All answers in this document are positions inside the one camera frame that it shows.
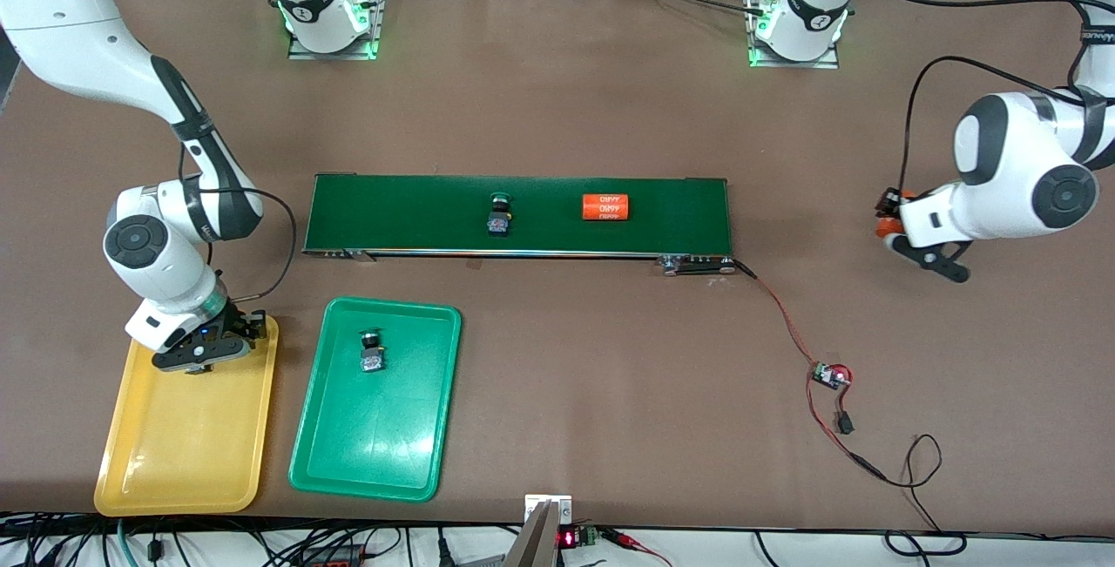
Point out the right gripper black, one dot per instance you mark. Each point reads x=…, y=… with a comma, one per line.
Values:
x=236, y=322

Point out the orange 4680 battery cylinder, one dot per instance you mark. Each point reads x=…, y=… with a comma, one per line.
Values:
x=888, y=227
x=605, y=206

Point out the green push button switch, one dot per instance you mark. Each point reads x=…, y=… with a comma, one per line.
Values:
x=372, y=361
x=499, y=223

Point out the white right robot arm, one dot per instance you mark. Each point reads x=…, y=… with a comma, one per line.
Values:
x=174, y=280

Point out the yellow plastic tray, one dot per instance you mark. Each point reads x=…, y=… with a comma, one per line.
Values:
x=183, y=445

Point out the green plastic tray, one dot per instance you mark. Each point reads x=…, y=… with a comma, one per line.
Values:
x=375, y=436

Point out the small black controller board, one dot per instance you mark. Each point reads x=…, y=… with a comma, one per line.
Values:
x=830, y=374

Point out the green conveyor belt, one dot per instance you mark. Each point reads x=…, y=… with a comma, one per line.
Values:
x=418, y=232

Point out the black power strip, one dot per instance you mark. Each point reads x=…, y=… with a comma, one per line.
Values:
x=335, y=560

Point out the red digit display module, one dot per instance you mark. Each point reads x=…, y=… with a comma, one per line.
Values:
x=575, y=537

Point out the red clip lead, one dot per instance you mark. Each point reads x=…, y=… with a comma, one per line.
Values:
x=631, y=541

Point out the grey metal camera bracket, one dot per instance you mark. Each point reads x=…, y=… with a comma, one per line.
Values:
x=536, y=541

